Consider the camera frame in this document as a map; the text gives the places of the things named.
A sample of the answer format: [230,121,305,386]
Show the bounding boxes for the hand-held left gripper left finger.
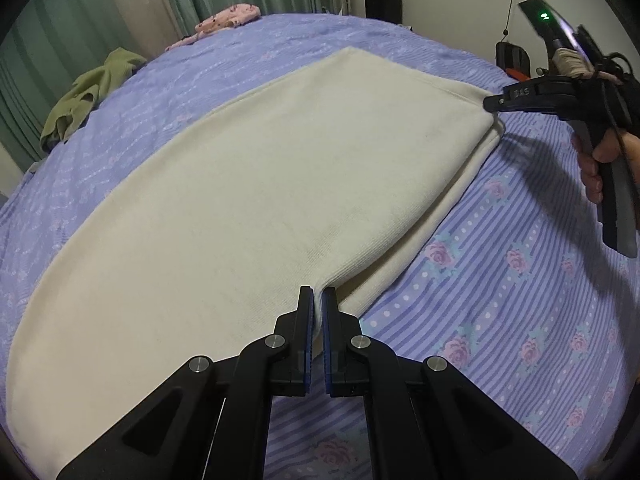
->
[56,285,315,480]

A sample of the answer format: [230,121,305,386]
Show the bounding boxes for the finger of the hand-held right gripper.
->
[483,79,576,118]

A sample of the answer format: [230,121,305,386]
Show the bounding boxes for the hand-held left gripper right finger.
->
[321,286,578,480]

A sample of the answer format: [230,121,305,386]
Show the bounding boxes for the cream knit pants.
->
[4,46,502,478]

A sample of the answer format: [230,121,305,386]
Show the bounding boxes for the person's right hand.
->
[572,130,640,206]

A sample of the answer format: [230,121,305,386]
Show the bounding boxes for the black chair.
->
[495,41,532,81]

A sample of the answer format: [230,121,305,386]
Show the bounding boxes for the black speaker box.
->
[364,0,402,23]

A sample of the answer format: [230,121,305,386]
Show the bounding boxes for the purple floral striped duvet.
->
[0,12,640,480]

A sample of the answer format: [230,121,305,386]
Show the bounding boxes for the pink patterned garment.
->
[166,3,261,52]

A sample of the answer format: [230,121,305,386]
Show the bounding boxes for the green garment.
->
[40,47,148,153]

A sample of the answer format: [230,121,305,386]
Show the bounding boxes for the white sheer curtain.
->
[97,0,201,56]

